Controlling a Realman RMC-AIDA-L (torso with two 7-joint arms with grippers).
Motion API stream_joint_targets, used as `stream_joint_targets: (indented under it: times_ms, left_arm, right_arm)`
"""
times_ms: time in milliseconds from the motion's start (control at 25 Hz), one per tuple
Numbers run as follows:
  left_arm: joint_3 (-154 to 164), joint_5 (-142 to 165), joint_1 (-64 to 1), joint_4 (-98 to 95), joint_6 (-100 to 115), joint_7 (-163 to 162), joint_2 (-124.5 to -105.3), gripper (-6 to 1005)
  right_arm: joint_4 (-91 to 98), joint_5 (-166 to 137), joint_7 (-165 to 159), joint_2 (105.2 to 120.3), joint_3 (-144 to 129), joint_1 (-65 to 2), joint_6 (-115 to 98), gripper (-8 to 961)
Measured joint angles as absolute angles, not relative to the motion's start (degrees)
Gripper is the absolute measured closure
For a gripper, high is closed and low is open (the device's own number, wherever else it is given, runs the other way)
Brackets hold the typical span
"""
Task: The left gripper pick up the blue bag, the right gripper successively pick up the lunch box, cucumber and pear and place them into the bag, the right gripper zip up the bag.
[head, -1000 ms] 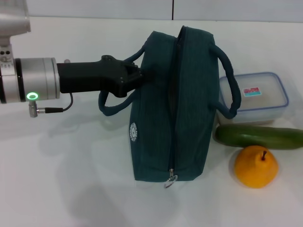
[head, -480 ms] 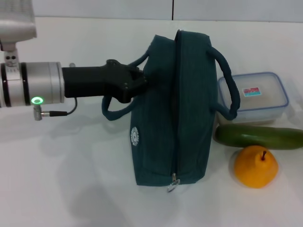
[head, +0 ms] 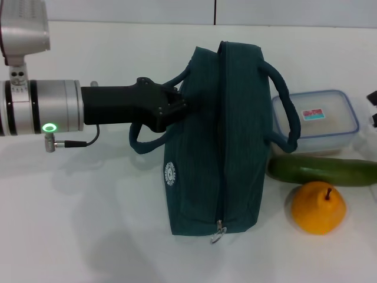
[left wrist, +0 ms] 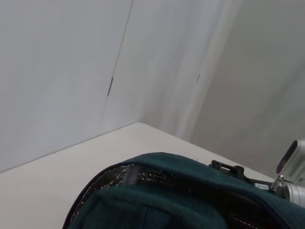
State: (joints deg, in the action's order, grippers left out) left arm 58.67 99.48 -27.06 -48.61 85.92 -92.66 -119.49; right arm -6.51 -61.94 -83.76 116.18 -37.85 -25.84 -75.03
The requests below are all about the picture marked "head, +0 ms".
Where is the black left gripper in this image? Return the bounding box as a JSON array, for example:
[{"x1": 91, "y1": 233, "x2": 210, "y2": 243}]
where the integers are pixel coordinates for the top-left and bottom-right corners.
[{"x1": 81, "y1": 76, "x2": 190, "y2": 133}]

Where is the clear plastic food container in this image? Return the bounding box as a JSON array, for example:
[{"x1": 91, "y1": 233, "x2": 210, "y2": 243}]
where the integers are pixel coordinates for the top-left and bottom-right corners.
[{"x1": 271, "y1": 90, "x2": 360, "y2": 156}]

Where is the teal blue lunch bag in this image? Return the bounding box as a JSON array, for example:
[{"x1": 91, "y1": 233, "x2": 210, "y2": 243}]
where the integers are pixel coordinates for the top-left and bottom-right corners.
[{"x1": 128, "y1": 40, "x2": 302, "y2": 237}]

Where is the green cucumber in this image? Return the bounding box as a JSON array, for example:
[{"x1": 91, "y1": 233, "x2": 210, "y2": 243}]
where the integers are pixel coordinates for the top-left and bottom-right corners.
[{"x1": 267, "y1": 156, "x2": 377, "y2": 187}]

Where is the orange pear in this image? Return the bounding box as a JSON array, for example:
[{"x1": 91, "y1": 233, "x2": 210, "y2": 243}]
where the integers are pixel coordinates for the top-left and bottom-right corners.
[{"x1": 290, "y1": 181, "x2": 348, "y2": 235}]

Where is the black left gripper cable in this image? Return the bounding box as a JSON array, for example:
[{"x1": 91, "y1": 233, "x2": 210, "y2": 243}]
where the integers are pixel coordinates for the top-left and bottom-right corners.
[{"x1": 44, "y1": 124, "x2": 100, "y2": 153}]

